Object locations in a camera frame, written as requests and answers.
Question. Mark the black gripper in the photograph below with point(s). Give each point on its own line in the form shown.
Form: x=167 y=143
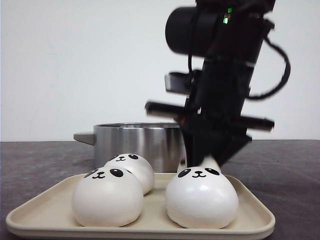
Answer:
x=213 y=110

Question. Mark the panda bun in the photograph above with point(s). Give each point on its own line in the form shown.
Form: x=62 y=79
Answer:
x=137 y=165
x=202 y=198
x=208 y=162
x=107 y=197

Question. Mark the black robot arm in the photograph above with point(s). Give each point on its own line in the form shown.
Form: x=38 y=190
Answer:
x=228 y=36

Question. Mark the stainless steel steamer pot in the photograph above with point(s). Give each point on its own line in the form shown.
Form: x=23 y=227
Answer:
x=160 y=143

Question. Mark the beige plastic tray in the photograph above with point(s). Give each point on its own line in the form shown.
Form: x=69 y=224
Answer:
x=48 y=216

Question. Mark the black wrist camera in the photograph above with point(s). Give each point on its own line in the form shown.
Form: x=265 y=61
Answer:
x=180 y=83

